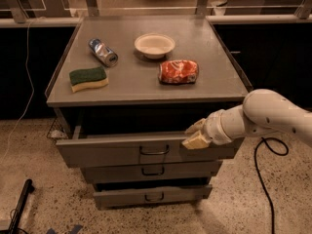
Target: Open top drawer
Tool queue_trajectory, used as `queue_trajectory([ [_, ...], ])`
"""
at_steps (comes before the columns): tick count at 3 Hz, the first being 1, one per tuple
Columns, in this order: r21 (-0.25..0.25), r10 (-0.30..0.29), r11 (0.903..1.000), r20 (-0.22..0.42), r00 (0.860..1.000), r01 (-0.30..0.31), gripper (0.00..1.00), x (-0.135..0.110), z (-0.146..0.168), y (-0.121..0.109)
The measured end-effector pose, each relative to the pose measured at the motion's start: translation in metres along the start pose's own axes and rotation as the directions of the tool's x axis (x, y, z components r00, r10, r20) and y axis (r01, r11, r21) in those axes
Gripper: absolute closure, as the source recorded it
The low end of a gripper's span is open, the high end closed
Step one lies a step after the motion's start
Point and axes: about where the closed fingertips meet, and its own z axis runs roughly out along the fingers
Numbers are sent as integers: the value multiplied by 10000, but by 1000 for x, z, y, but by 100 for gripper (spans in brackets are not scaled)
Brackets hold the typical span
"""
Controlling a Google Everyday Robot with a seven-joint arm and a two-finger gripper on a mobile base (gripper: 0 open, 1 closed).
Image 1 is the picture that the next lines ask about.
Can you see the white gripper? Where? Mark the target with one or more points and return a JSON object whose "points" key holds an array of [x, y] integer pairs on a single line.
{"points": [[214, 130]]}

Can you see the grey top drawer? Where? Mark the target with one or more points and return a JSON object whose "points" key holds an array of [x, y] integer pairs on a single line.
{"points": [[87, 151]]}

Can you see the grey drawer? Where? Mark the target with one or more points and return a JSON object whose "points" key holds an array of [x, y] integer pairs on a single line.
{"points": [[87, 151], [122, 195], [151, 172]]}

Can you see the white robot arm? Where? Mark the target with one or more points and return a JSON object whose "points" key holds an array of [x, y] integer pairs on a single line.
{"points": [[262, 112]]}

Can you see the grey middle drawer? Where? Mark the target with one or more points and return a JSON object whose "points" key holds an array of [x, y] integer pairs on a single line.
{"points": [[151, 172]]}

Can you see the grey metal drawer cabinet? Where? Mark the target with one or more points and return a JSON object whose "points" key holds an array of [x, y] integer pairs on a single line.
{"points": [[134, 101]]}

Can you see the grey bottom drawer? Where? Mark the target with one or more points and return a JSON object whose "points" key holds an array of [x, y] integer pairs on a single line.
{"points": [[122, 195]]}

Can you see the crushed orange soda can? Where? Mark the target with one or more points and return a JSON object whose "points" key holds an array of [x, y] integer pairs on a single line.
{"points": [[178, 72]]}

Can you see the white paper bowl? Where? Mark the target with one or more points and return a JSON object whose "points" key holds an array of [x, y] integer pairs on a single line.
{"points": [[154, 46]]}

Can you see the green and yellow sponge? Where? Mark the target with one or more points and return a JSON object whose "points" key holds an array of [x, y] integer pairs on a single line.
{"points": [[90, 78]]}

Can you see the blue silver soda can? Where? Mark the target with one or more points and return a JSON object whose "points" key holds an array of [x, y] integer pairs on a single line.
{"points": [[107, 56]]}

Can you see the black bar on floor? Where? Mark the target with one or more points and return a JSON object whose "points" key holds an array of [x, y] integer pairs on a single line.
{"points": [[15, 221]]}

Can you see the wire mesh basket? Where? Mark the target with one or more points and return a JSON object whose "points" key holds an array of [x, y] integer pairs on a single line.
{"points": [[56, 131]]}

